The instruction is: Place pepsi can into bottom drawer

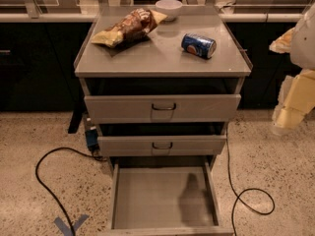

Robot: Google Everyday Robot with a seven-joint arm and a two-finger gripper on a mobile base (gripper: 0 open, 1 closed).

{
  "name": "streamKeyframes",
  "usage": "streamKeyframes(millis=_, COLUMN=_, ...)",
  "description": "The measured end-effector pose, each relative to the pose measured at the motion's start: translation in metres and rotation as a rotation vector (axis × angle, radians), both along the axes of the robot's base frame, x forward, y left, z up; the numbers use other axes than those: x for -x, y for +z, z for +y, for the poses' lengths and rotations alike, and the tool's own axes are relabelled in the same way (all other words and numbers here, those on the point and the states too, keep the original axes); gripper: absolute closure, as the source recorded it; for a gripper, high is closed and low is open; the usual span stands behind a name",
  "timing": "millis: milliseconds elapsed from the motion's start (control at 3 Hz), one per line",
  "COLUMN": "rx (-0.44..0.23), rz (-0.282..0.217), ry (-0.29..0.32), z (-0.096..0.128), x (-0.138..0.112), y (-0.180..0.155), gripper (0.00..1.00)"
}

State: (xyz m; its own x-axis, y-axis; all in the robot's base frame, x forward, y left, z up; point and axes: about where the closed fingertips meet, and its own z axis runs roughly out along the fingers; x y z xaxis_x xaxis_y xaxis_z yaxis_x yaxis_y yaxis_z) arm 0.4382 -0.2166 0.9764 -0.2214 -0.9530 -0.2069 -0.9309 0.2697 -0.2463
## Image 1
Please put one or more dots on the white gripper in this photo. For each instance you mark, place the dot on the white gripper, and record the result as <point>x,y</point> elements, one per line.
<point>304,46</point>

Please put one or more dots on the blue pepsi can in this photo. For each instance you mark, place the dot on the blue pepsi can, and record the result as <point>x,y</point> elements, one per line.
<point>199,45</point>

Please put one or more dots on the top grey drawer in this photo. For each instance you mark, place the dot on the top grey drawer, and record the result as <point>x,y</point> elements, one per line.
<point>162,108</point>

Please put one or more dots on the grey drawer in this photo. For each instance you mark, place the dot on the grey drawer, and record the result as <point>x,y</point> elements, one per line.
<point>176,199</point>
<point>162,108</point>
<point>161,145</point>

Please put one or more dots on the grey drawer cabinet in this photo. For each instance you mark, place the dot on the grey drawer cabinet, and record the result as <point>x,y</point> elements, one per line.
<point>219,83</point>

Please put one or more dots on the bottom grey drawer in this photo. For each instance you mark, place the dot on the bottom grey drawer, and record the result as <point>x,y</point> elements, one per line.
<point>176,199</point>

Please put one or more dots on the middle grey drawer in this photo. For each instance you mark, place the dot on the middle grey drawer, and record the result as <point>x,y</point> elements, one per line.
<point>161,145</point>

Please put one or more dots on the white bowl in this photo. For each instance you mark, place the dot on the white bowl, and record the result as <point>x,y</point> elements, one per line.
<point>171,8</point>

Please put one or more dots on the brown chip bag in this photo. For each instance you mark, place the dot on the brown chip bag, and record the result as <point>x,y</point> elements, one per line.
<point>136,25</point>

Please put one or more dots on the blue power box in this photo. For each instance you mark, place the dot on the blue power box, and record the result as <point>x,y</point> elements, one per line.
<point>91,139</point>

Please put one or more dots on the dark counter with rail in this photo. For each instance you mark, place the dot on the dark counter with rail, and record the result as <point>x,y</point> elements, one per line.
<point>42,59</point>

